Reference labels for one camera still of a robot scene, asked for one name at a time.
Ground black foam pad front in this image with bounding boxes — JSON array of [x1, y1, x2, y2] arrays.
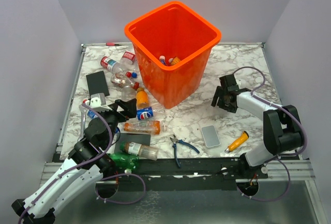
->
[[114, 133, 151, 153]]

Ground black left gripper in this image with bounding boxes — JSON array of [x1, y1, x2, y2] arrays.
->
[[97, 98, 137, 148]]

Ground orange bottle near tin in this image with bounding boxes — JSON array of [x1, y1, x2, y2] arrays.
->
[[169, 56, 181, 66]]

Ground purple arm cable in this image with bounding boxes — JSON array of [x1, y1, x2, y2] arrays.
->
[[18, 102, 147, 224], [232, 66, 308, 202]]

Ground orange label slim bottle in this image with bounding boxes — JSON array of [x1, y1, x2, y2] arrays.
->
[[124, 121, 167, 135]]

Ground red label water bottle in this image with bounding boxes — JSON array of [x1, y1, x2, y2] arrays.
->
[[100, 56, 125, 73]]

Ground black foam block left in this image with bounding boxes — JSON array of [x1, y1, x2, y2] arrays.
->
[[86, 71, 110, 97]]

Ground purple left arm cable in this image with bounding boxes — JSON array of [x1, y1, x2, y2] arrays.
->
[[18, 102, 147, 224]]

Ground clear crushed bottle left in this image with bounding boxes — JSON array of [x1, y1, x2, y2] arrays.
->
[[121, 86, 136, 101]]

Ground small orange juice bottle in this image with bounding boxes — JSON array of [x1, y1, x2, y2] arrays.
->
[[136, 87, 149, 109]]

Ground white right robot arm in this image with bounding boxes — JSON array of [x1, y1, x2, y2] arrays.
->
[[211, 74, 307, 178]]

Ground green plastic bottle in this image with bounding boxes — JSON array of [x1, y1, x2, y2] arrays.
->
[[108, 152, 139, 170]]

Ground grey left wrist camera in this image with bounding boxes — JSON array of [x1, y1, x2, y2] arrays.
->
[[85, 93, 106, 109]]

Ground silver wrench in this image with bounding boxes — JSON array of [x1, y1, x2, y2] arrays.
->
[[77, 103, 88, 142]]

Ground red screwdriver at back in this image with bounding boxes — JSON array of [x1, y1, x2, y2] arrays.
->
[[106, 42, 124, 47]]

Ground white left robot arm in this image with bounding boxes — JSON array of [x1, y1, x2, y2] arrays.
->
[[12, 99, 137, 223]]

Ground orange plastic bin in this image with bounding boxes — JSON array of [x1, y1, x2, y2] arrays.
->
[[124, 1, 221, 109]]

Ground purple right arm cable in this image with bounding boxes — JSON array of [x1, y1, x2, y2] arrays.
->
[[232, 66, 308, 202]]

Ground orange utility knife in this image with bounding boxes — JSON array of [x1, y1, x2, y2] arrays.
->
[[225, 131, 249, 153]]

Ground brown tea bottle white label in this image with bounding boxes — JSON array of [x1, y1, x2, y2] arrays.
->
[[120, 142, 159, 161]]

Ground blue handled pliers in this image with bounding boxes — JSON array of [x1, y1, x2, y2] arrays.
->
[[170, 135, 200, 168]]

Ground pepsi bottle blue label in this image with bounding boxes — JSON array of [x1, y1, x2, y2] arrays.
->
[[137, 107, 165, 121]]

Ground red cap clear bottle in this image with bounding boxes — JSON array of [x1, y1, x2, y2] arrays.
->
[[111, 72, 140, 90]]

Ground grey metal tin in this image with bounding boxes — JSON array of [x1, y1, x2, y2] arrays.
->
[[201, 125, 220, 148]]

